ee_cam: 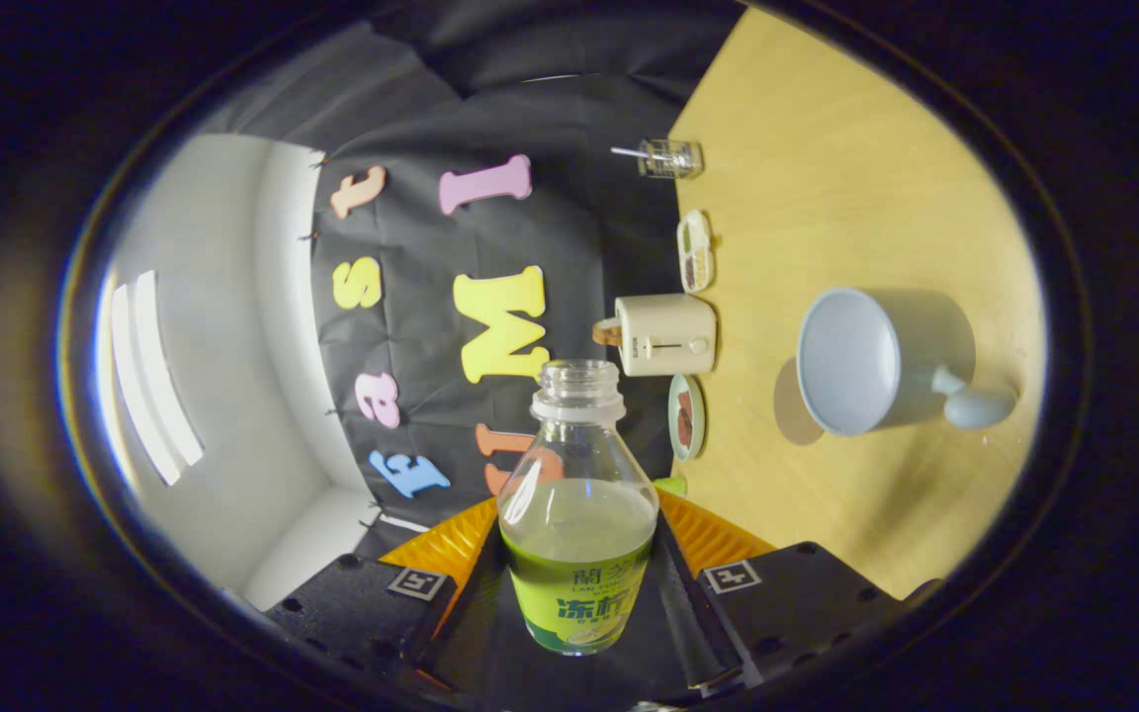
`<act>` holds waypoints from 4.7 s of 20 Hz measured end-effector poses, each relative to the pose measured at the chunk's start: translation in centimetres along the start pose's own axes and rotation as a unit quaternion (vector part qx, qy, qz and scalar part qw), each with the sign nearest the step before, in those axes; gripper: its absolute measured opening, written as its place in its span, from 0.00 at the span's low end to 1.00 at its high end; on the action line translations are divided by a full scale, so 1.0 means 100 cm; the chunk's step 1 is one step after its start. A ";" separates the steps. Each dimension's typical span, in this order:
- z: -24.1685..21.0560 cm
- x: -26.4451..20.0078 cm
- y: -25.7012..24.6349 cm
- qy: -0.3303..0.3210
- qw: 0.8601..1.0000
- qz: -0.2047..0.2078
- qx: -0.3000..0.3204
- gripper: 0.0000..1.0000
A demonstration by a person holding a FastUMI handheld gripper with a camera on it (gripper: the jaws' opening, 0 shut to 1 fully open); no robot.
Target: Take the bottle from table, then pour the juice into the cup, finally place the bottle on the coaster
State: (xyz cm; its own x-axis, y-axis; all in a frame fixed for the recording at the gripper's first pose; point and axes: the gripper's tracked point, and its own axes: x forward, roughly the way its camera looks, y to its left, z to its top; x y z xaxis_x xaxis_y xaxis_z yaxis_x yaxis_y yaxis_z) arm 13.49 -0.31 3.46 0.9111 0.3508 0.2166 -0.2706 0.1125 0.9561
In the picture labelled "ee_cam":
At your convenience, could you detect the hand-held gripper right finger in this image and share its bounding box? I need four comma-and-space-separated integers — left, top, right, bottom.
649, 488, 941, 693

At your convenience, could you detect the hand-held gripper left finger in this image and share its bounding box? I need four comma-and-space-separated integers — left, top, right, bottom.
266, 497, 511, 693

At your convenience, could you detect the clear juice bottle green label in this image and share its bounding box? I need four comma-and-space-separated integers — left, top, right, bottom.
496, 359, 659, 656

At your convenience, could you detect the round brown coaster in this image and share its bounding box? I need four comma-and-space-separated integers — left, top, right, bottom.
773, 356, 826, 447

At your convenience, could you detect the grey cup with handle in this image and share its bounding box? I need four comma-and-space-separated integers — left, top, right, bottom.
795, 287, 1017, 437

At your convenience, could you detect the green plate with food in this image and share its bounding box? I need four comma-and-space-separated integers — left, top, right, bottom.
667, 373, 706, 462

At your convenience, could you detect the white toaster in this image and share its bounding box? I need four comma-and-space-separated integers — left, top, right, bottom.
615, 293, 719, 378

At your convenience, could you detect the white divided snack tray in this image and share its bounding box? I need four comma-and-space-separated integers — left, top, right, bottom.
677, 209, 715, 294

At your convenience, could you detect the ceiling light panel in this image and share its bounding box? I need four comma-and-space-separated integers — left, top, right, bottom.
95, 270, 205, 488

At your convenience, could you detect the glass holder with straw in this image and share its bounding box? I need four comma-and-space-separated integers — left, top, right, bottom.
612, 138, 705, 181

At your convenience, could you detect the wooden table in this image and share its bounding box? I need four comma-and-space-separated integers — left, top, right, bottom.
665, 8, 1047, 600

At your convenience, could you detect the black backdrop cloth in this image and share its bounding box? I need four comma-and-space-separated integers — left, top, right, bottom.
204, 0, 744, 693

